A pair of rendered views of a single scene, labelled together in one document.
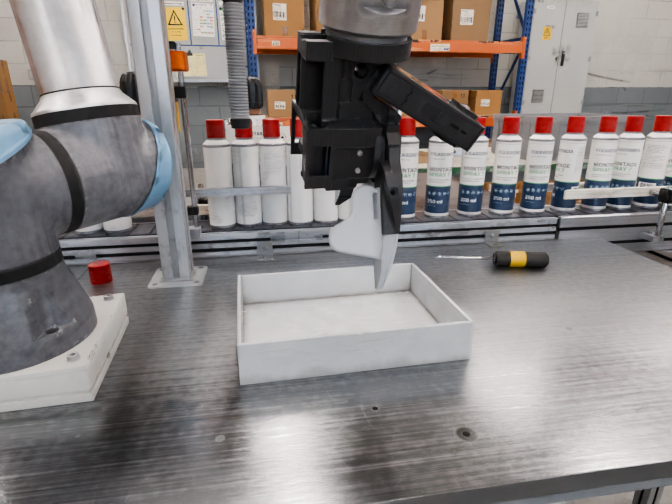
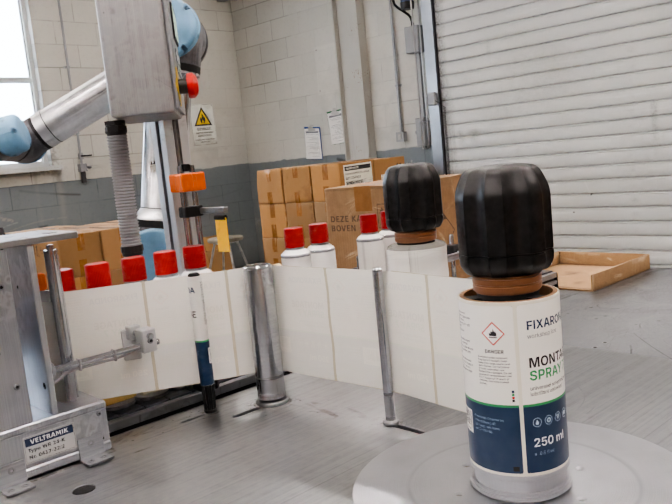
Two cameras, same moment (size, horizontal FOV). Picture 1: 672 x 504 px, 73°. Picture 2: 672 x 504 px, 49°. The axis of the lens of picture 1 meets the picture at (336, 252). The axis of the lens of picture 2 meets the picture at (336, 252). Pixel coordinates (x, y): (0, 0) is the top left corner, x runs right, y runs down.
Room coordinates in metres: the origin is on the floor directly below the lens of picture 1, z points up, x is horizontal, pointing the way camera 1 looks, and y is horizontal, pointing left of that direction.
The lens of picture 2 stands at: (1.94, -0.20, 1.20)
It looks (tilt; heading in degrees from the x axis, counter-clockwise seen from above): 7 degrees down; 147
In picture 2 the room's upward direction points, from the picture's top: 6 degrees counter-clockwise
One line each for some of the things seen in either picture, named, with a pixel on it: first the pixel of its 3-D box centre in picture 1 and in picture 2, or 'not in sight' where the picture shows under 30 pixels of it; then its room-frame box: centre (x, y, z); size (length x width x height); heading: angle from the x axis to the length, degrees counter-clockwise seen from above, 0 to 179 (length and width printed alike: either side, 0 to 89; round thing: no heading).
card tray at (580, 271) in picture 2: not in sight; (574, 269); (0.70, 1.32, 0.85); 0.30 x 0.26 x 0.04; 99
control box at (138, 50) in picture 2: not in sight; (144, 57); (0.80, 0.22, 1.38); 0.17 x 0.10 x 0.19; 154
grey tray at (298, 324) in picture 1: (342, 312); not in sight; (0.55, -0.01, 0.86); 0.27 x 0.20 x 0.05; 101
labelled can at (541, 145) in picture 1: (538, 165); not in sight; (1.00, -0.44, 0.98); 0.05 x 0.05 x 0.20
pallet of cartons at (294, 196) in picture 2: not in sight; (353, 236); (-2.66, 2.96, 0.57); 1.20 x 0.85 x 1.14; 104
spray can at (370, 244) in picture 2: not in sight; (372, 268); (0.82, 0.60, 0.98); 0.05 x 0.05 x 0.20
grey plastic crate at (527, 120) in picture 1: (558, 135); not in sight; (2.62, -1.24, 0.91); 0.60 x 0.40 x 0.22; 106
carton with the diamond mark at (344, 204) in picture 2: not in sight; (401, 233); (0.46, 0.97, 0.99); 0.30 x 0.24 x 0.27; 107
